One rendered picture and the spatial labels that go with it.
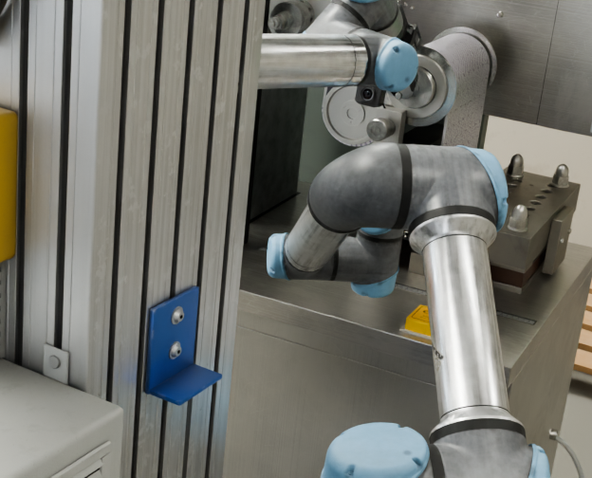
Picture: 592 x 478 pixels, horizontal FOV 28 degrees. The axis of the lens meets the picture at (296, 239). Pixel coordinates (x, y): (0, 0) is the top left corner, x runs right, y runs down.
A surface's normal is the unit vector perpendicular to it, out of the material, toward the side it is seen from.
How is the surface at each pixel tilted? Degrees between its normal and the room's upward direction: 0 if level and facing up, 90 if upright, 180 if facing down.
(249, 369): 90
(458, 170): 39
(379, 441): 7
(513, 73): 90
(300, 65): 85
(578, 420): 0
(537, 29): 90
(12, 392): 0
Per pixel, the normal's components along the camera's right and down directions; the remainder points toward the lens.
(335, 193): -0.69, 0.16
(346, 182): -0.65, -0.07
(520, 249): -0.43, 0.29
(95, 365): 0.86, 0.26
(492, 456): 0.08, -0.49
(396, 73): 0.58, 0.35
